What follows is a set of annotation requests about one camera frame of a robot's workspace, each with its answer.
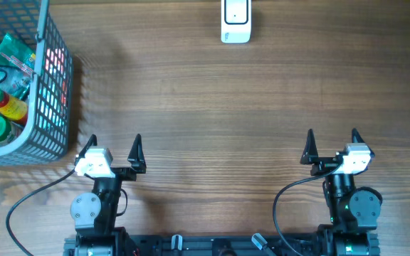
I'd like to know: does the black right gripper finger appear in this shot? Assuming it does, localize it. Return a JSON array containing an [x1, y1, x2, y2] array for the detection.
[[300, 129, 319, 165], [352, 128, 375, 156]]

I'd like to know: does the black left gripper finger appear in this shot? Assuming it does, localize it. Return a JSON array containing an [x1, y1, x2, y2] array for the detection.
[[75, 134, 98, 165], [127, 134, 146, 168]]

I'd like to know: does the red sauce bottle green cap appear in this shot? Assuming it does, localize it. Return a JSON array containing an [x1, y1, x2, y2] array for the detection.
[[0, 89, 28, 127]]

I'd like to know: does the green 3M gloves packet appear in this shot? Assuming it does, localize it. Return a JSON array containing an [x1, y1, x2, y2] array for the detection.
[[0, 33, 36, 100]]

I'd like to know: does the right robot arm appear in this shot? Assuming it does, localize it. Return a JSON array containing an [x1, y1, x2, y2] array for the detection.
[[300, 129, 383, 256]]

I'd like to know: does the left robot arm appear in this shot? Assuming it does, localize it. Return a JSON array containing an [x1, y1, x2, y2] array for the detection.
[[63, 134, 147, 256]]

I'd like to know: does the white barcode scanner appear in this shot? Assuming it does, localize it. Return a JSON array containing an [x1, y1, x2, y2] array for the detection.
[[221, 0, 252, 44]]

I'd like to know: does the grey plastic mesh basket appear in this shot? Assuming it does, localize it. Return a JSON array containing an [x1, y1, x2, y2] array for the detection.
[[0, 0, 73, 166]]

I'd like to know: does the black right camera cable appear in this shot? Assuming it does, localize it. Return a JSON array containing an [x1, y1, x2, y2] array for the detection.
[[272, 163, 344, 256]]

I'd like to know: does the black camera cable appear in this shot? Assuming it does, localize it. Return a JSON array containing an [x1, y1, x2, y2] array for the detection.
[[272, 163, 344, 256], [5, 169, 77, 256]]

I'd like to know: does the black left camera cable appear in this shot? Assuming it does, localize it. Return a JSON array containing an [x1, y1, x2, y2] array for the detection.
[[5, 169, 77, 256]]

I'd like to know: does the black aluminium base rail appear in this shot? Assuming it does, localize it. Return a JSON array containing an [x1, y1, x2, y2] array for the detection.
[[63, 233, 381, 256]]

